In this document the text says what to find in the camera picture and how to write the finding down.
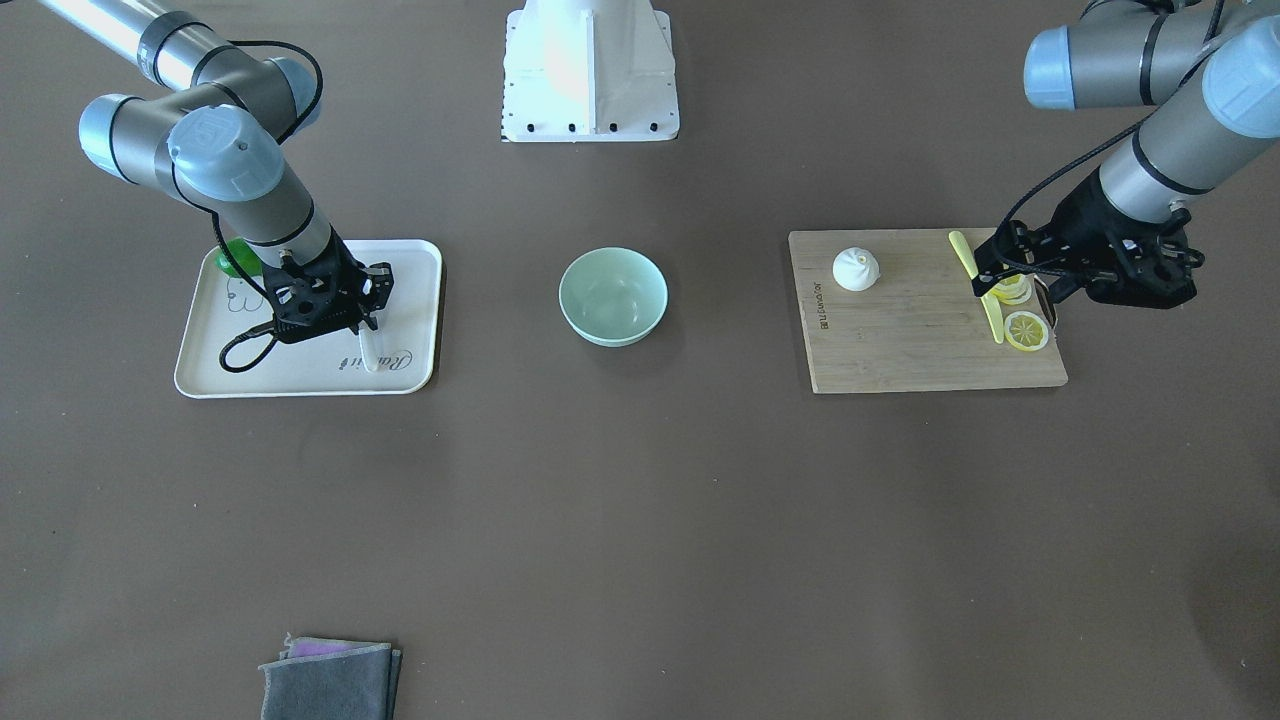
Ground white camera pole base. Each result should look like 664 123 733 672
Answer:
500 1 681 143

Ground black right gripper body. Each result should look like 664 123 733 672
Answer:
264 232 372 336

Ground light green bowl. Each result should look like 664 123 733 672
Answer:
558 247 669 348

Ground white ceramic spoon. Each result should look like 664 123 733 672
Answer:
357 323 384 374

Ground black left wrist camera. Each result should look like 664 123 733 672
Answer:
1085 231 1204 309

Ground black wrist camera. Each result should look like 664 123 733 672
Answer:
1085 231 1204 309
268 281 351 345

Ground grey folded cloth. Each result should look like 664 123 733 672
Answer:
259 635 402 719

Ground white steamed bun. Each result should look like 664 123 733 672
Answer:
831 247 881 292

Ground bamboo cutting board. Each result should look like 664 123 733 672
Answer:
788 228 1068 395

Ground lemon slice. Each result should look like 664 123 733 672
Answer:
1004 311 1052 352

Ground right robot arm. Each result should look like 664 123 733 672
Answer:
47 1 394 345

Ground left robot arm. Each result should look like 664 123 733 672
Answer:
972 1 1279 309

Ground stacked lemon slices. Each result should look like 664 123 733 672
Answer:
989 274 1034 306

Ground yellow plastic knife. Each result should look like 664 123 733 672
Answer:
948 231 1005 345

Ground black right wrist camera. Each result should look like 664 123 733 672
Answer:
268 281 351 345

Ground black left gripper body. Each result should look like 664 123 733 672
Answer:
1020 170 1190 275

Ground cream plastic tray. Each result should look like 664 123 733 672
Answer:
174 240 443 398

